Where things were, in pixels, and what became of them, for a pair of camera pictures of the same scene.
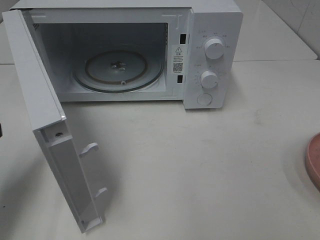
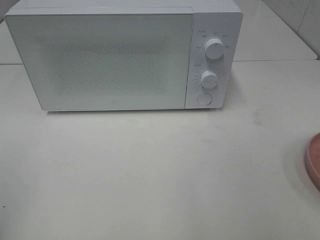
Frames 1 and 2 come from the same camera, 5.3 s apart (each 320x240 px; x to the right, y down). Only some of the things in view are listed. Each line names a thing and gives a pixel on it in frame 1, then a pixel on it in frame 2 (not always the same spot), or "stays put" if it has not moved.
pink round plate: [313, 156] stays put
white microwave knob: [208, 79] stays put
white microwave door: [50, 124] → [105, 58]
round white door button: [204, 99] stays put
